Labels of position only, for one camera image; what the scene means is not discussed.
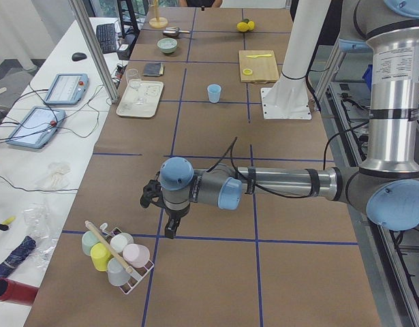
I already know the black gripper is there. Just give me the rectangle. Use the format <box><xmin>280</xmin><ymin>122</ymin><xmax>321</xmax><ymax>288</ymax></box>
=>
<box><xmin>164</xmin><ymin>206</ymin><xmax>189</xmax><ymax>238</ymax></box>

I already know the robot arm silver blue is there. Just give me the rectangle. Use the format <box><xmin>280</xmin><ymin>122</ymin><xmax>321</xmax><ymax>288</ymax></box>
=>
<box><xmin>157</xmin><ymin>1</ymin><xmax>419</xmax><ymax>238</ymax></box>

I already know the pink cup in rack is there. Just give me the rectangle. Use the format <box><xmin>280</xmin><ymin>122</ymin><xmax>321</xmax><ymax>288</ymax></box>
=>
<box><xmin>123</xmin><ymin>243</ymin><xmax>150</xmax><ymax>268</ymax></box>

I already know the white cup in rack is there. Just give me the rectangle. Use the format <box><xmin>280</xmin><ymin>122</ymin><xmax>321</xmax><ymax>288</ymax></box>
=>
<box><xmin>110</xmin><ymin>232</ymin><xmax>134</xmax><ymax>254</ymax></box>

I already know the white cup rack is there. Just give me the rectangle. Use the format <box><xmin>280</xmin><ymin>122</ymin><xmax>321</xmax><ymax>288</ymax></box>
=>
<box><xmin>84</xmin><ymin>221</ymin><xmax>154</xmax><ymax>294</ymax></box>

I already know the grey cup in rack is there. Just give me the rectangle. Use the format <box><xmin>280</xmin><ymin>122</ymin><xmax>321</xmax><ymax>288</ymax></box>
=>
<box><xmin>107</xmin><ymin>258</ymin><xmax>130</xmax><ymax>287</ymax></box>

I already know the yellow cup in rack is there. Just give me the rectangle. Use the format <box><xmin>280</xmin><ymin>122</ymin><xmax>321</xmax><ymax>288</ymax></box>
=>
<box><xmin>90</xmin><ymin>243</ymin><xmax>112</xmax><ymax>272</ymax></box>

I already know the mint green cup in rack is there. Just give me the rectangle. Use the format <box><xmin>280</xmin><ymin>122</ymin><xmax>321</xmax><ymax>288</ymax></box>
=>
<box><xmin>82</xmin><ymin>231</ymin><xmax>99</xmax><ymax>256</ymax></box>

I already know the light blue plastic cup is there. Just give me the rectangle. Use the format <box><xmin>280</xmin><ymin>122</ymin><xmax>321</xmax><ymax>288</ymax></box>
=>
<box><xmin>206</xmin><ymin>84</ymin><xmax>221</xmax><ymax>104</ymax></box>

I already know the yellow lemon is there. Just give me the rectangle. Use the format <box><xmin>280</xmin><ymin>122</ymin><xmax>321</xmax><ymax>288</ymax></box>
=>
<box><xmin>236</xmin><ymin>22</ymin><xmax>249</xmax><ymax>33</ymax></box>
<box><xmin>247</xmin><ymin>20</ymin><xmax>255</xmax><ymax>31</ymax></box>

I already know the cream plastic tray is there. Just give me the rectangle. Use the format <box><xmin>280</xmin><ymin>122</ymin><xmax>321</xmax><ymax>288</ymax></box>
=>
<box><xmin>116</xmin><ymin>79</ymin><xmax>164</xmax><ymax>119</ymax></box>

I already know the crumpled clear plastic bag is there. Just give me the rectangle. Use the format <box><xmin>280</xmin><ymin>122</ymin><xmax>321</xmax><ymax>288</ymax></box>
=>
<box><xmin>22</xmin><ymin>201</ymin><xmax>63</xmax><ymax>271</ymax></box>

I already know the folded dark blue umbrella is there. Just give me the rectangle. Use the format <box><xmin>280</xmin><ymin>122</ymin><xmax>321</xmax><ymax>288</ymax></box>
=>
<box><xmin>0</xmin><ymin>236</ymin><xmax>36</xmax><ymax>279</ymax></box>

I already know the clear wine glass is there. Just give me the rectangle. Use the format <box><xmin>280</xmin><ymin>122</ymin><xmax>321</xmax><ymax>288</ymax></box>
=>
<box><xmin>125</xmin><ymin>68</ymin><xmax>145</xmax><ymax>105</ymax></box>

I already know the teach pendant near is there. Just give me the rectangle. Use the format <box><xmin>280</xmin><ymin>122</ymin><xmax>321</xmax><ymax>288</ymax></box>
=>
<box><xmin>6</xmin><ymin>106</ymin><xmax>66</xmax><ymax>149</ymax></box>

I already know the teach pendant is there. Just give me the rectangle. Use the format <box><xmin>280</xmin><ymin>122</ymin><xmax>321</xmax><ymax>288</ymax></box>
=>
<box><xmin>6</xmin><ymin>106</ymin><xmax>66</xmax><ymax>149</ymax></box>
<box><xmin>44</xmin><ymin>74</ymin><xmax>89</xmax><ymax>106</ymax></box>

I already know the teach pendant far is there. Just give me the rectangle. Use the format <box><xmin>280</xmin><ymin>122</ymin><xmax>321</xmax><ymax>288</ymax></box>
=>
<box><xmin>44</xmin><ymin>74</ymin><xmax>89</xmax><ymax>106</ymax></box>

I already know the white pillar with base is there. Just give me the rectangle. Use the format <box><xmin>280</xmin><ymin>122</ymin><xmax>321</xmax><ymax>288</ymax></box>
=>
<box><xmin>261</xmin><ymin>0</ymin><xmax>331</xmax><ymax>120</ymax></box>

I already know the red cylinder bottle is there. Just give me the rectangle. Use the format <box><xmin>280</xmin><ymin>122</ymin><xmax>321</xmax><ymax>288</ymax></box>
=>
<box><xmin>0</xmin><ymin>279</ymin><xmax>39</xmax><ymax>306</ymax></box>

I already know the green bowl with ice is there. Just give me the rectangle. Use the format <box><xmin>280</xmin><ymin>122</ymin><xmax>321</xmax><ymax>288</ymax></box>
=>
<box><xmin>157</xmin><ymin>37</ymin><xmax>178</xmax><ymax>55</ymax></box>

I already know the wooden cutting board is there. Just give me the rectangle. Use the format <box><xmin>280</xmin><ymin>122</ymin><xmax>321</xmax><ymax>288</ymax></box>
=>
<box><xmin>238</xmin><ymin>50</ymin><xmax>280</xmax><ymax>83</ymax></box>

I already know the black computer mouse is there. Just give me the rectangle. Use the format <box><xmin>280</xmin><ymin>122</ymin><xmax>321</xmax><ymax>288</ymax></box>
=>
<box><xmin>72</xmin><ymin>52</ymin><xmax>87</xmax><ymax>62</ymax></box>

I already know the metal scoop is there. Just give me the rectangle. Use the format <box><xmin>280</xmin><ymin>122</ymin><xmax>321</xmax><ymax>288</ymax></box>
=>
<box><xmin>162</xmin><ymin>27</ymin><xmax>191</xmax><ymax>38</ymax></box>

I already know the yellow plastic knife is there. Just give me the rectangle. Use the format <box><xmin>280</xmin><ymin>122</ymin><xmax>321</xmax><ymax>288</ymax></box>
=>
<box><xmin>246</xmin><ymin>53</ymin><xmax>273</xmax><ymax>59</ymax></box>

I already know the black keyboard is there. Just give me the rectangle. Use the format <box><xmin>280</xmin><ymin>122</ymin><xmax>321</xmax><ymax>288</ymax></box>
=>
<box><xmin>95</xmin><ymin>23</ymin><xmax>117</xmax><ymax>54</ymax></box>

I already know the wooden mug tree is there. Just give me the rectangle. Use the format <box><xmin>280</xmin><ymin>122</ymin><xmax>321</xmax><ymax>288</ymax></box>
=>
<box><xmin>149</xmin><ymin>0</ymin><xmax>168</xmax><ymax>29</ymax></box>

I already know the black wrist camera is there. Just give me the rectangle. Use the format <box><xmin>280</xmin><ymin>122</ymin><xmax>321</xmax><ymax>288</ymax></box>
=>
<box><xmin>140</xmin><ymin>179</ymin><xmax>165</xmax><ymax>208</ymax></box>

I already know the aluminium frame post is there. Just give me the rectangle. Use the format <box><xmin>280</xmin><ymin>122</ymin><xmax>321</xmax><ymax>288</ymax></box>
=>
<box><xmin>68</xmin><ymin>0</ymin><xmax>119</xmax><ymax>104</ymax></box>

